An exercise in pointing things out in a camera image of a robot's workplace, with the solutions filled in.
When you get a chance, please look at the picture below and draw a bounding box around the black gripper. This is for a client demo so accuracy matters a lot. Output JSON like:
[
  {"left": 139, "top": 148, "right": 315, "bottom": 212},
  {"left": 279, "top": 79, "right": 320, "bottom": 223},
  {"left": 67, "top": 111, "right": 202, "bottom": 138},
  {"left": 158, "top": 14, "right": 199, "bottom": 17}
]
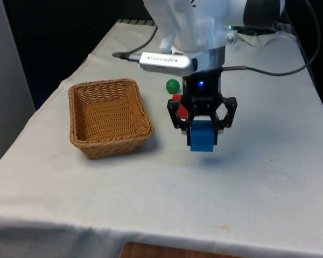
[{"left": 166, "top": 68, "right": 238, "bottom": 147}]

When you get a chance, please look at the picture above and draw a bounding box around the blue cube block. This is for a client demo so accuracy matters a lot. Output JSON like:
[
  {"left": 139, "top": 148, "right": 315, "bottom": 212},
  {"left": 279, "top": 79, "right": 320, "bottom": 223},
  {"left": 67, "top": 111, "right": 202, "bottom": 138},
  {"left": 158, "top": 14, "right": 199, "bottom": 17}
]
[{"left": 189, "top": 120, "right": 215, "bottom": 153}]

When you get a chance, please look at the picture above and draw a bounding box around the brown wicker basket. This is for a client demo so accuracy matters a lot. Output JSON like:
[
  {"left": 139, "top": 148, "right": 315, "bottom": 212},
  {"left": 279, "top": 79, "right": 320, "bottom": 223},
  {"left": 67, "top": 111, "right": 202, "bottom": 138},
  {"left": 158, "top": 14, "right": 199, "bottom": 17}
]
[{"left": 67, "top": 78, "right": 155, "bottom": 160}]

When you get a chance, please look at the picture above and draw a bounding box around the red block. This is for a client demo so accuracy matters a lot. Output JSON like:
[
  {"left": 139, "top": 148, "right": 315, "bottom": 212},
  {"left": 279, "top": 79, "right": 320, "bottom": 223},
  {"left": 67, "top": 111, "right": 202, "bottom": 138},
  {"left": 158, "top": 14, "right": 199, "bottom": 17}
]
[{"left": 171, "top": 94, "right": 189, "bottom": 120}]

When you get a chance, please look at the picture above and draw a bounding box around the green ball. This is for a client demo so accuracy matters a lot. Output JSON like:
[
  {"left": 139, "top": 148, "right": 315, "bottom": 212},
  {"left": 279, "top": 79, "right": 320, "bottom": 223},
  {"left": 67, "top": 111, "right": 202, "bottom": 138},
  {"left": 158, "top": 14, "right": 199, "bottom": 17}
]
[{"left": 165, "top": 78, "right": 181, "bottom": 94}]

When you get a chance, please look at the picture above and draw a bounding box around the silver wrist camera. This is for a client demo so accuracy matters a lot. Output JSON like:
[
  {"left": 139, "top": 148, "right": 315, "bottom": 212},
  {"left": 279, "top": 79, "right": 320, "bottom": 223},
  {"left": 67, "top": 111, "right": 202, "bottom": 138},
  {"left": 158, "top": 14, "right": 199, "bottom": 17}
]
[{"left": 138, "top": 51, "right": 199, "bottom": 75}]

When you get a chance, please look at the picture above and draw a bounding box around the black cable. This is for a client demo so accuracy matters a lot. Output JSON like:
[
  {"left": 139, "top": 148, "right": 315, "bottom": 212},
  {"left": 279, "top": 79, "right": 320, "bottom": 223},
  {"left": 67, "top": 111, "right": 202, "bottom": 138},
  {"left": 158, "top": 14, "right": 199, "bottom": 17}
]
[
  {"left": 222, "top": 0, "right": 321, "bottom": 76},
  {"left": 112, "top": 26, "right": 159, "bottom": 60}
]

